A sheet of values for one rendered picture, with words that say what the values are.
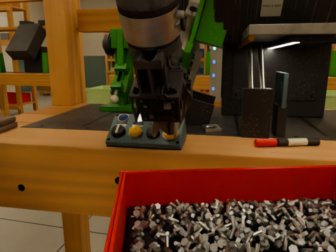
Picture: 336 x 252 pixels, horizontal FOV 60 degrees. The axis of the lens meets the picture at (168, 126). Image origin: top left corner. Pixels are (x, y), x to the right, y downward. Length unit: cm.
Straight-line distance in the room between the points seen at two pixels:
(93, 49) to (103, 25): 1077
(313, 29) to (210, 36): 26
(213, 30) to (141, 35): 42
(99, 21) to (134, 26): 96
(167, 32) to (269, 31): 26
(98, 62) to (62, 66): 1070
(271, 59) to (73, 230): 113
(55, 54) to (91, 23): 20
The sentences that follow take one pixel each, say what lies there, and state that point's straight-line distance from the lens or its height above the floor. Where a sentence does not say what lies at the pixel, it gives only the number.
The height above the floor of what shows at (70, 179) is 83.
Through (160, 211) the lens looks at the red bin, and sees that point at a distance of 39.
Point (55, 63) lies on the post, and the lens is 130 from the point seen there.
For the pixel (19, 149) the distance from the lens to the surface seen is 68.
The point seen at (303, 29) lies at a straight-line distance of 59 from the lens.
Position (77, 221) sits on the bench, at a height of 34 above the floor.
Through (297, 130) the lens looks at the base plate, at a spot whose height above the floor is 90.
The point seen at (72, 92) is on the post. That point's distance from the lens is 129.
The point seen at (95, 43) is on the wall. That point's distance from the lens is 1204.
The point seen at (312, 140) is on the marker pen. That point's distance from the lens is 64.
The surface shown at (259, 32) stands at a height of 112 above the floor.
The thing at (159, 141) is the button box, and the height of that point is 92.
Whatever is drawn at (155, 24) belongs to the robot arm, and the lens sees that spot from 35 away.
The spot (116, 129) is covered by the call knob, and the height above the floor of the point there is 93.
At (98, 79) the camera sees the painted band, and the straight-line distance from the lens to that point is 1201.
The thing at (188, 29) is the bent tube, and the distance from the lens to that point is 87.
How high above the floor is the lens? 107
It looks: 13 degrees down
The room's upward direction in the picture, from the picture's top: straight up
